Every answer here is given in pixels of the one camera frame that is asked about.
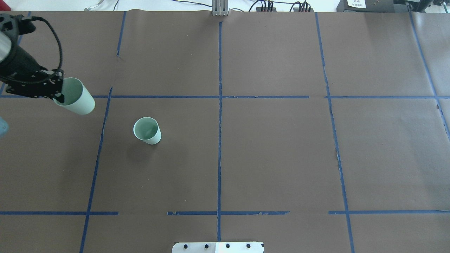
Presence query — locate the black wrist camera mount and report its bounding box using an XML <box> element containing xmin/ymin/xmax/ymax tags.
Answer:
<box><xmin>0</xmin><ymin>13</ymin><xmax>36</xmax><ymax>44</ymax></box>

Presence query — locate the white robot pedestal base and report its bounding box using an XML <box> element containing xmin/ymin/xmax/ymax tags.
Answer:
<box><xmin>172</xmin><ymin>241</ymin><xmax>265</xmax><ymax>253</ymax></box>

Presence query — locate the mint green cup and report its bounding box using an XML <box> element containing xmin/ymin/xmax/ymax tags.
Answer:
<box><xmin>55</xmin><ymin>77</ymin><xmax>95</xmax><ymax>115</ymax></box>
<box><xmin>133</xmin><ymin>117</ymin><xmax>162</xmax><ymax>145</ymax></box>

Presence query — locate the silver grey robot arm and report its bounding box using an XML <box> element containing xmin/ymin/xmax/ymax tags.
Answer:
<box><xmin>1</xmin><ymin>33</ymin><xmax>65</xmax><ymax>103</ymax></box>

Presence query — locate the black computer box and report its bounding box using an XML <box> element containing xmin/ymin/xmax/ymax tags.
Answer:
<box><xmin>336</xmin><ymin>0</ymin><xmax>395</xmax><ymax>13</ymax></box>

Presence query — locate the black orange usb hub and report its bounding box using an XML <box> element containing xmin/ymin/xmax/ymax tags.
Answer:
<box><xmin>250</xmin><ymin>0</ymin><xmax>276</xmax><ymax>12</ymax></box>

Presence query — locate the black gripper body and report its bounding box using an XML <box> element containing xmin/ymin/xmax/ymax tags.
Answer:
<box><xmin>1</xmin><ymin>44</ymin><xmax>63</xmax><ymax>99</ymax></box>

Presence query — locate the aluminium frame post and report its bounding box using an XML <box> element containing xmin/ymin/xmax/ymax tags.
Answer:
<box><xmin>212</xmin><ymin>0</ymin><xmax>230</xmax><ymax>16</ymax></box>

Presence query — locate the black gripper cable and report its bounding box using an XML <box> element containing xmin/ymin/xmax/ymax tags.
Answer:
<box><xmin>21</xmin><ymin>16</ymin><xmax>64</xmax><ymax>72</ymax></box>

